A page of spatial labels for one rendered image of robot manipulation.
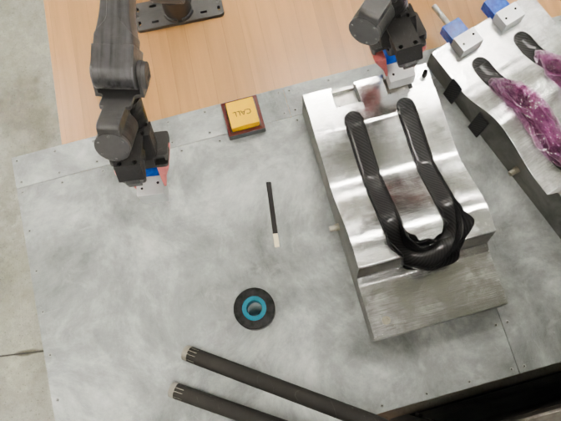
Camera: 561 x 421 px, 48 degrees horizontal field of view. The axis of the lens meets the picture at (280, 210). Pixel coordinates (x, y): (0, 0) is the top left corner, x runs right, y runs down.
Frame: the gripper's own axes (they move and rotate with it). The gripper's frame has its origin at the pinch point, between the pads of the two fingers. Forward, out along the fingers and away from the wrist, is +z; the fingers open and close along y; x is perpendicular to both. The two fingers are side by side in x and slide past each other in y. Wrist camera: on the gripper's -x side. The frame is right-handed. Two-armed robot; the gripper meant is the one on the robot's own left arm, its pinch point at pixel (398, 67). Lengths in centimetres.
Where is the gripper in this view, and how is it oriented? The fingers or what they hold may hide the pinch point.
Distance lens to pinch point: 126.9
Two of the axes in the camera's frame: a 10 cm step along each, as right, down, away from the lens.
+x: -1.7, -8.0, 5.8
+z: 2.4, 5.4, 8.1
